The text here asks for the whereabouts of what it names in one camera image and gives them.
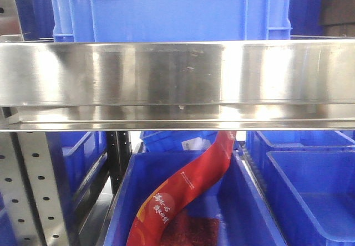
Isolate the blue bin rear centre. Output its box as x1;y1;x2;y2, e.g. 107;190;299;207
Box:
140;130;217;152

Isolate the blue bin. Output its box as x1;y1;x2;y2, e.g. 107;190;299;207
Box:
104;151;286;245
246;130;354;168
266;151;354;245
45;131;108;202
140;130;217;152

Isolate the blue bin rear right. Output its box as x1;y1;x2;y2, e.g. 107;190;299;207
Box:
246;130;354;168

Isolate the blue bin left lower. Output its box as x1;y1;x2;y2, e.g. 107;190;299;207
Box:
45;131;108;202

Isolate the blue bin centre lower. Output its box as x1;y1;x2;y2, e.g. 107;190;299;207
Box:
104;151;286;245

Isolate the blue bin right lower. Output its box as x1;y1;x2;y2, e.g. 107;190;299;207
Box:
266;151;354;245

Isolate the red printed packaging bag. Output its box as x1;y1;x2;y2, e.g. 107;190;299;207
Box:
126;131;237;245

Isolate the blue crate on shelf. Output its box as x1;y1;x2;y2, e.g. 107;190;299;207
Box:
52;0;291;42

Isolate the perforated steel shelf upright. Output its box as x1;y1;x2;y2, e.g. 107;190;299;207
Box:
1;132;75;245

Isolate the stainless steel shelf rail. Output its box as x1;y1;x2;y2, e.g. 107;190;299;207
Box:
1;39;354;132

